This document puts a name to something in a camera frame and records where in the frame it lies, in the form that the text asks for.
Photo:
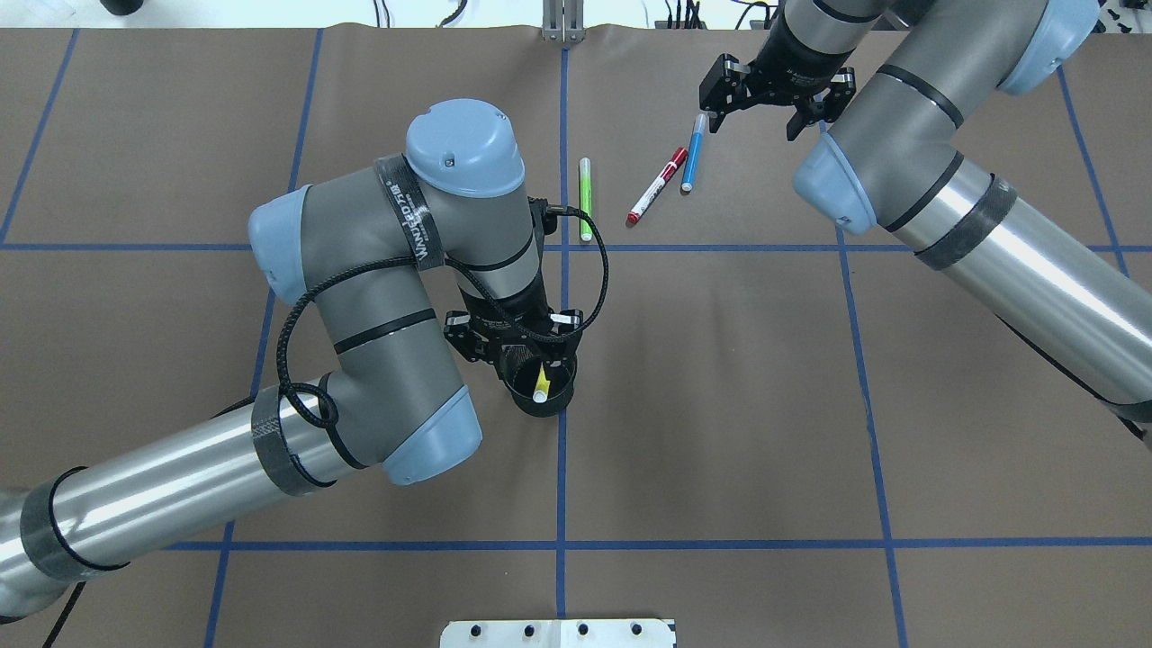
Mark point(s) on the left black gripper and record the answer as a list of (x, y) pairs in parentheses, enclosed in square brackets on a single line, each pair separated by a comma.
[(500, 321)]

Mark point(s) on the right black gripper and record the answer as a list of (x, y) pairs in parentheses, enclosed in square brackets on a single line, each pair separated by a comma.
[(785, 79)]

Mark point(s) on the blue marker pen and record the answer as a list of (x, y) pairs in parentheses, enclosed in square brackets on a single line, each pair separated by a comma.
[(690, 169)]

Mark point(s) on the red capped white marker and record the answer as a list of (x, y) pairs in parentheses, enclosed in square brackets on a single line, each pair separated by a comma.
[(656, 186)]

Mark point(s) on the green marker pen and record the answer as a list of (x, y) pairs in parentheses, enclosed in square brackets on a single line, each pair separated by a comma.
[(586, 200)]

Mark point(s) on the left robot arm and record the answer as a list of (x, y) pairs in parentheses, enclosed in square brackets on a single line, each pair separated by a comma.
[(390, 272)]

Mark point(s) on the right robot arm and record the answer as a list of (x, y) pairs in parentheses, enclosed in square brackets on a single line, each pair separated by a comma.
[(894, 81)]

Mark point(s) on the black mesh pen cup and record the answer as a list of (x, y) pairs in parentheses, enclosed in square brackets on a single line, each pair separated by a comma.
[(518, 367)]

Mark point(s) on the yellow marker pen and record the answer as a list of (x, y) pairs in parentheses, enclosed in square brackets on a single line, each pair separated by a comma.
[(542, 388)]

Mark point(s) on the brown paper table cover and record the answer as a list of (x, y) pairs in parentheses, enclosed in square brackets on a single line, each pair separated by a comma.
[(779, 436)]

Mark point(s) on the grey aluminium frame post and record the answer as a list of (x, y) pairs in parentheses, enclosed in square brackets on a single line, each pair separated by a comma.
[(563, 21)]

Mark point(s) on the white metal base plate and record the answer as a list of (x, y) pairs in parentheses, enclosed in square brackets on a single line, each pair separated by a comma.
[(587, 632)]

